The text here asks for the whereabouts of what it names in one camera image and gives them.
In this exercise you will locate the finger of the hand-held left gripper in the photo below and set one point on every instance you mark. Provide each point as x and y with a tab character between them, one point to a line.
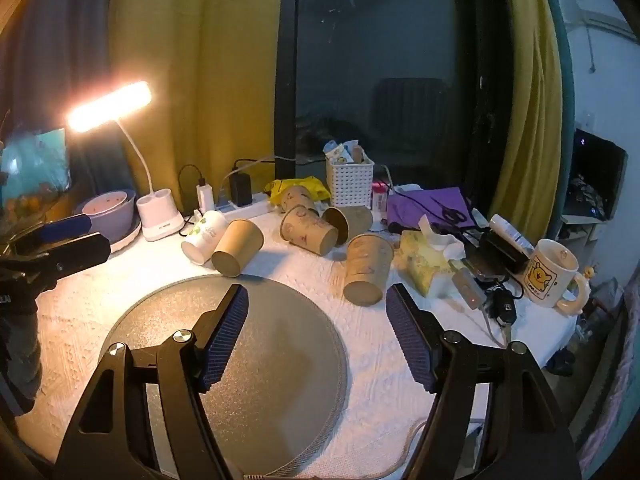
75	256
65	227

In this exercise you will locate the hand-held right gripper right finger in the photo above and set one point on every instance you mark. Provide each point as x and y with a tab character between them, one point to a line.
412	340

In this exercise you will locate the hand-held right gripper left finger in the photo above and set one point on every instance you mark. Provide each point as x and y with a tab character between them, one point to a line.
225	340

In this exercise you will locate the printed brown paper cup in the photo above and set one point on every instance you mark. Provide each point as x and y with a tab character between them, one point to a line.
297	197
352	222
305	230
367	265

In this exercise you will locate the plain brown paper cup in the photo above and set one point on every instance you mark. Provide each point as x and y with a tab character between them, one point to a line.
237	247

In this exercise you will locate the purple bowl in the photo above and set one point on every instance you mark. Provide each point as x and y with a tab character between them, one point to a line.
107	210

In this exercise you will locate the grey round mat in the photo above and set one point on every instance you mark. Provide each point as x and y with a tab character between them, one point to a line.
280	350

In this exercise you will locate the white plate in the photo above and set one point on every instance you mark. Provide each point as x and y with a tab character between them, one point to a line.
131	237

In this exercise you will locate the fish tank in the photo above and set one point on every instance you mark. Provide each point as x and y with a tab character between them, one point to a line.
35	165

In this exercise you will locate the yellow tissue pack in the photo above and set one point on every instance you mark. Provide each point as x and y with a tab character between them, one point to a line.
425	260

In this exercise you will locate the white desk lamp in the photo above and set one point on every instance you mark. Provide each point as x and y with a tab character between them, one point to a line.
160	215

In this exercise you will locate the black car key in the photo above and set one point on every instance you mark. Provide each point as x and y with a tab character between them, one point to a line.
502	307

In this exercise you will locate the white textured tablecloth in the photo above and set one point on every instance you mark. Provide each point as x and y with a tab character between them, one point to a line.
300	272

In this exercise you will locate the white mug green print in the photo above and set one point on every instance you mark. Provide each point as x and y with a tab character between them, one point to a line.
205	237

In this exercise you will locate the black case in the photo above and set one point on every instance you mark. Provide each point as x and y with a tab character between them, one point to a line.
500	255

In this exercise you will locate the black scissors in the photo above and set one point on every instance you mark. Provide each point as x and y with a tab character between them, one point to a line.
450	216

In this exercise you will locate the purple cloth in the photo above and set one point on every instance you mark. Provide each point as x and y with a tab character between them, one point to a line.
415	207

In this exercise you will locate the white power strip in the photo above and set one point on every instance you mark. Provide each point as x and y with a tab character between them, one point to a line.
255	206

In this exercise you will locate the white charger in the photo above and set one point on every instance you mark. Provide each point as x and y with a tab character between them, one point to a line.
205	197

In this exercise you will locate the white tube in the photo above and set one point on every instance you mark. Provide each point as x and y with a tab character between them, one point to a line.
510	232

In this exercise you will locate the white mug yellow bear print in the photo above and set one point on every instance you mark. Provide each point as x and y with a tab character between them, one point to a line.
547	275

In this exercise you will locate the black power adapter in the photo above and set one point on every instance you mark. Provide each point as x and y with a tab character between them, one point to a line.
241	189

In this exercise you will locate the grey curtain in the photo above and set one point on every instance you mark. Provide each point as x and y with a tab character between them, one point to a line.
60	60

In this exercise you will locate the white plastic basket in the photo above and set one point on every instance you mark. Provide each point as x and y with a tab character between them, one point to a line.
350	182

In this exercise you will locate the yellow packet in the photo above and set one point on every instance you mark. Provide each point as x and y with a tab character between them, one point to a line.
312	186

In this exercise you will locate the yellow curtain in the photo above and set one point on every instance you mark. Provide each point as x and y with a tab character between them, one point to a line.
530	110
200	85

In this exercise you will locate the tubes and packets in basket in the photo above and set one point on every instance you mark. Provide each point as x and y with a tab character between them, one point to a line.
345	151

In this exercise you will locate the computer monitor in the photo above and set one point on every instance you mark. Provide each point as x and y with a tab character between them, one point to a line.
597	175

